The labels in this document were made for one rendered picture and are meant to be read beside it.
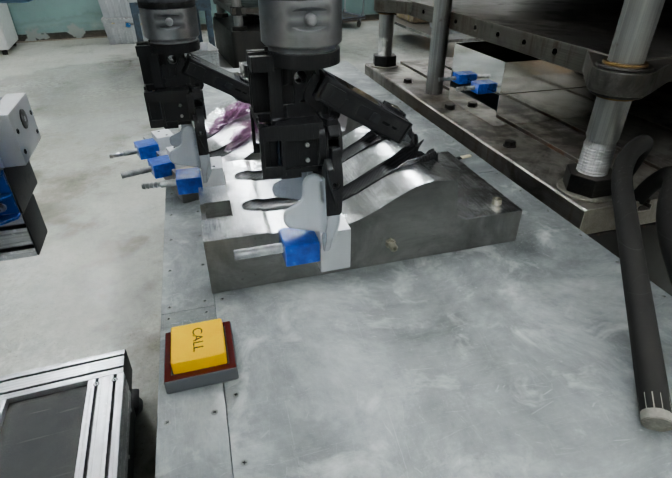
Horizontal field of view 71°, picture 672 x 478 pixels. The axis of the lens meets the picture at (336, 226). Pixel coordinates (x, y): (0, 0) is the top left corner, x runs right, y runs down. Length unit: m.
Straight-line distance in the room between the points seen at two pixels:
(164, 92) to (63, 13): 7.31
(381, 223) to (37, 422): 1.06
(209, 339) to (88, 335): 1.42
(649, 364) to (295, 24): 0.51
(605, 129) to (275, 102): 0.72
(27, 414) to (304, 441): 1.06
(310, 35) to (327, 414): 0.38
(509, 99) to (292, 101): 1.01
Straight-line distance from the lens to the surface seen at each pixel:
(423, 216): 0.73
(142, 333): 1.91
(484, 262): 0.78
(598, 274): 0.82
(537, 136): 1.38
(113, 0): 7.32
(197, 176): 0.80
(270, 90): 0.46
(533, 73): 1.43
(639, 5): 1.00
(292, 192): 0.56
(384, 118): 0.49
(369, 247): 0.72
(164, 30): 0.72
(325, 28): 0.44
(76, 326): 2.04
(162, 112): 0.75
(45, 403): 1.50
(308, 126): 0.46
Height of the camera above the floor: 1.24
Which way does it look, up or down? 31 degrees down
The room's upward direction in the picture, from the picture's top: straight up
